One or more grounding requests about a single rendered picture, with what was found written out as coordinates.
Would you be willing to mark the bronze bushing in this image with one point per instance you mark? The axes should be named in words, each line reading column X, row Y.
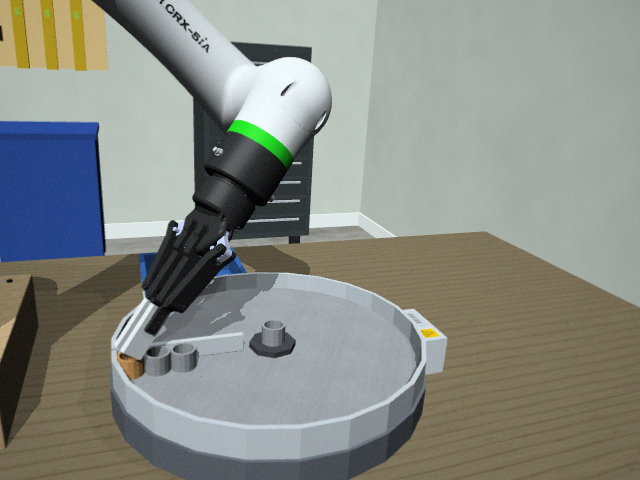
column 132, row 367

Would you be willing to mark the grey metal bushing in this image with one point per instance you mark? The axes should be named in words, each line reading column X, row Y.
column 157, row 360
column 273, row 333
column 183, row 357

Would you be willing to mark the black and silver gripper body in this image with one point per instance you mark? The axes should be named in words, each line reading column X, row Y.
column 221, row 208

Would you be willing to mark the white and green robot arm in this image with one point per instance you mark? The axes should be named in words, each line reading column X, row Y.
column 286, row 102

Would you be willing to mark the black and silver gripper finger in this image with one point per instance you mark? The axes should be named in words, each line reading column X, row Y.
column 178, row 298
column 174, row 231

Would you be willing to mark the blue square tray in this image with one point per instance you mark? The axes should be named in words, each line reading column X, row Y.
column 146, row 259

